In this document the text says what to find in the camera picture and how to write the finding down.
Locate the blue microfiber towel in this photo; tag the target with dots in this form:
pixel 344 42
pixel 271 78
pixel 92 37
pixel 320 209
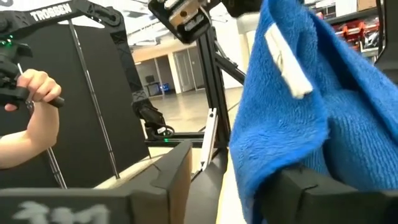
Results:
pixel 280 130

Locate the black aluminium table frame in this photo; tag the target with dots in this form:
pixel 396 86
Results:
pixel 211 93

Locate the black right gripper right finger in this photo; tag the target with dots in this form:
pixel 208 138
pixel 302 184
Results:
pixel 311 205

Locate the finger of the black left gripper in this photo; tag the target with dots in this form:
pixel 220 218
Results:
pixel 242 7

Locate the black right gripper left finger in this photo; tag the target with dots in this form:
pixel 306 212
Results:
pixel 93 208

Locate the person's hand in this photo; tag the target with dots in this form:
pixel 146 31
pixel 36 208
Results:
pixel 40 85

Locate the shelf with red bins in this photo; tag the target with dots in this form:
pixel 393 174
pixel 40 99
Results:
pixel 354 31

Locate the person's forearm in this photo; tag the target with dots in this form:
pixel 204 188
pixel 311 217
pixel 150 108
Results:
pixel 25 143

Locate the black backdrop panel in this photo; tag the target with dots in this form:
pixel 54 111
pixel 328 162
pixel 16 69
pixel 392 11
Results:
pixel 93 109

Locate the white flat bar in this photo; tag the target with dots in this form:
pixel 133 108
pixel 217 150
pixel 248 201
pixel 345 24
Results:
pixel 209 140

